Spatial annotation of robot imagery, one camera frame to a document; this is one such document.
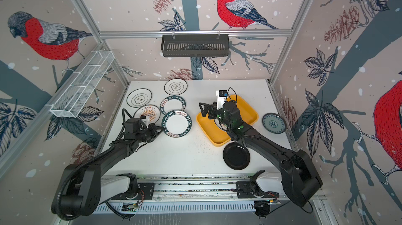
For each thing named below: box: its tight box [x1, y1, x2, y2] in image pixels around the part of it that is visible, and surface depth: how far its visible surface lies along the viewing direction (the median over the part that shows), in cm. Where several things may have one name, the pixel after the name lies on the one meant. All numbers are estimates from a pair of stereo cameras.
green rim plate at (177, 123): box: [161, 109, 193, 139], surface depth 94 cm
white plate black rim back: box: [163, 77, 188, 96], surface depth 120 cm
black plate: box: [222, 141, 251, 171], surface depth 85 cm
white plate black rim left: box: [126, 87, 153, 108], surface depth 113 cm
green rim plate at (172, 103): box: [159, 95, 187, 116], surface depth 110 cm
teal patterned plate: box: [262, 112, 287, 134], surface depth 100 cm
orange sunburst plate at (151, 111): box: [133, 104, 161, 125], surface depth 106 cm
